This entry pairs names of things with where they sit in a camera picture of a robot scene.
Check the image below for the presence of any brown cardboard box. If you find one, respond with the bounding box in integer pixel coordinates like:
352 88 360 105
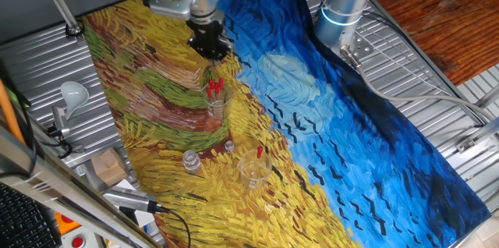
90 147 130 187

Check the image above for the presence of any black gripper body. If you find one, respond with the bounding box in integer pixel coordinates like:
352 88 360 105
186 19 232 52

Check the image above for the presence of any black keyboard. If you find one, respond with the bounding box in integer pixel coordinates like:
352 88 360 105
0 183 62 248

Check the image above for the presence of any grey base conduit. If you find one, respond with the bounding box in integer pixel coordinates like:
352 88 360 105
341 44 497 123

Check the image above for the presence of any white plastic ladle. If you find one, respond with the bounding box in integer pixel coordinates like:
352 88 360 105
59 80 90 121

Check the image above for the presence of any grey box red button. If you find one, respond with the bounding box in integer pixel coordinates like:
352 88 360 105
61 226 99 248

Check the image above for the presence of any orange box red button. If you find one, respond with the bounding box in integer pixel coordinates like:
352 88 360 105
53 211 82 237

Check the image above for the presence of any black table clamp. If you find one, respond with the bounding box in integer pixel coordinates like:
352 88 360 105
45 122 76 160

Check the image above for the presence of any Van Gogh painting tablecloth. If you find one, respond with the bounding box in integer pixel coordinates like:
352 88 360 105
81 0 492 248

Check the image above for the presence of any silver clamp mounted camera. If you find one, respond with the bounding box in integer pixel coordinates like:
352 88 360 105
51 105 68 134

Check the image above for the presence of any silver depth camera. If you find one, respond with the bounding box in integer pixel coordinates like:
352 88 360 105
102 186 159 214

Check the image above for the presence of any silver camera bracket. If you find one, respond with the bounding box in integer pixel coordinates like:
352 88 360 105
147 0 196 22

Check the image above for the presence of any orange pole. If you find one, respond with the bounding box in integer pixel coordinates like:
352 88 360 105
0 78 27 146

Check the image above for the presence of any black depth camera cable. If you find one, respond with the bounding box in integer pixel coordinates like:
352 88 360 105
154 204 193 248

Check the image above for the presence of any metal corner bracket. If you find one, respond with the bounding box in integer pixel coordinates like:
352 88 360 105
455 117 499 154

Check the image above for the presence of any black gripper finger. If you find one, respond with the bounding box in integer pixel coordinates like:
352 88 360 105
196 47 219 62
217 40 235 61

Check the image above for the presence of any metal pole black foot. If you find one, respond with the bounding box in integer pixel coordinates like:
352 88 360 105
33 0 85 39

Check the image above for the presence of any clear glass bottle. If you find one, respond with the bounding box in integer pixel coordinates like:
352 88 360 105
182 149 203 175

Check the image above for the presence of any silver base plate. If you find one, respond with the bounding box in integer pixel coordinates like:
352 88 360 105
338 30 376 63

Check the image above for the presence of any aluminium frame bar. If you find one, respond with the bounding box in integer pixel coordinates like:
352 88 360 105
0 125 163 248

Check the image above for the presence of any clear glass beaker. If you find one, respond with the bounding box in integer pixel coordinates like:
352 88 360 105
201 77 234 124
235 148 274 191

